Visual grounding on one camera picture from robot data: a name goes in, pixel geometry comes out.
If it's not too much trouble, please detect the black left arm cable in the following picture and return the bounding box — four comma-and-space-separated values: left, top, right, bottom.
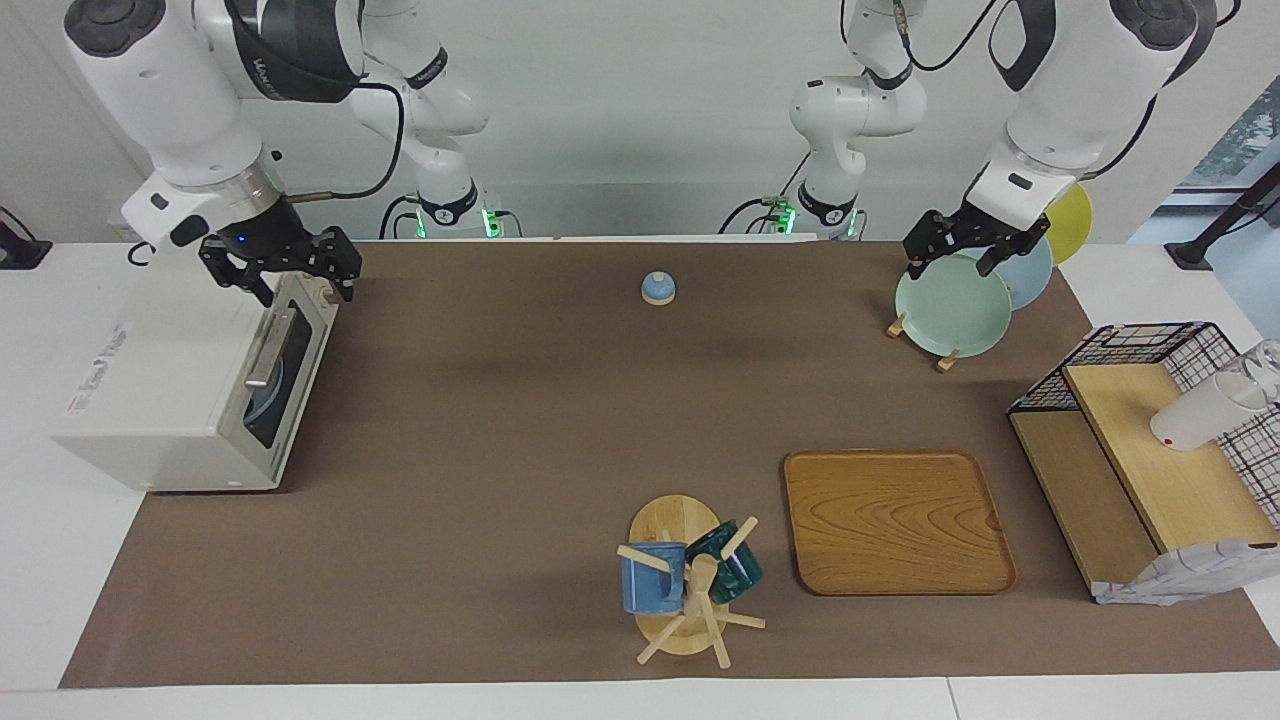
840, 0, 1001, 73

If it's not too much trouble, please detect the wooden serving tray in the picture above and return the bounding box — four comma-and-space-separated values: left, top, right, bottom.
783, 449, 1018, 597

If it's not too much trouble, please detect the wooden mug tree stand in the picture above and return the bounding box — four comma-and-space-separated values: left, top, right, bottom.
616, 494, 767, 669

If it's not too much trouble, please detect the glass oven door with handle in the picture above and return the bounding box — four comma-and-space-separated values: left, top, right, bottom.
240, 275, 340, 483

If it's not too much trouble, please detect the dark green mug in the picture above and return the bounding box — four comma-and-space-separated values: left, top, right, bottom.
685, 520, 764, 605

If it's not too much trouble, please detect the white toaster oven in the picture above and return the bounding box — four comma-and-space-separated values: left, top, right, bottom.
52, 270, 341, 493

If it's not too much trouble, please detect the brown table mat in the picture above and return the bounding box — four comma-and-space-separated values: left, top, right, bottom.
58, 240, 1280, 689

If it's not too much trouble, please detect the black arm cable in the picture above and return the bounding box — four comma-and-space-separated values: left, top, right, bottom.
840, 0, 1001, 73
285, 80, 407, 201

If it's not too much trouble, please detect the yellow plate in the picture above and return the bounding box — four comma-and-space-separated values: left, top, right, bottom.
1044, 183, 1094, 266

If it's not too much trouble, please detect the clear glass cup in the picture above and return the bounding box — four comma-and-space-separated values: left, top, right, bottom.
1245, 340, 1280, 406

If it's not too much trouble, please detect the large light blue plate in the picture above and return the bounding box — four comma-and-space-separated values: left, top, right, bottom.
955, 235, 1054, 311

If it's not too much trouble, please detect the black base cable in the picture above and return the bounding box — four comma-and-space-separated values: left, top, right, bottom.
718, 150, 813, 237
378, 193, 423, 241

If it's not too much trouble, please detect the white cup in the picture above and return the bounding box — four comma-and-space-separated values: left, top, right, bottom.
1150, 372, 1266, 451

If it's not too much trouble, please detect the wooden two-step shelf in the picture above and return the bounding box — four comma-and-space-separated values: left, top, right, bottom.
1008, 362, 1280, 601

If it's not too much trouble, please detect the wooden plate rack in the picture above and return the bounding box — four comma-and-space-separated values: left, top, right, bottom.
886, 312, 961, 373

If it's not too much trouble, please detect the black angled stand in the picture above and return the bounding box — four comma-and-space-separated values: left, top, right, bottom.
1165, 160, 1280, 271

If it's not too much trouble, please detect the white checked cloth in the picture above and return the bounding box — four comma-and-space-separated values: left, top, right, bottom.
1092, 538, 1280, 607

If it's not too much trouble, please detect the blue mug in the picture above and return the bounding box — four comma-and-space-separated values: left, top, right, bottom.
620, 542, 689, 615

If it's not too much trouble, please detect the black clamp stand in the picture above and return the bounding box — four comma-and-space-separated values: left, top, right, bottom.
0, 205, 53, 271

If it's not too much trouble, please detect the pale green plate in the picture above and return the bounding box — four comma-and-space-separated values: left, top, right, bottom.
895, 253, 1013, 359

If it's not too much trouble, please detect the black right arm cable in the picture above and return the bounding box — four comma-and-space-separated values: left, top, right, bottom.
285, 80, 407, 201

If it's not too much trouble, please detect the black wire basket frame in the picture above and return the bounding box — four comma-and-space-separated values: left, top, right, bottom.
1008, 322, 1280, 531

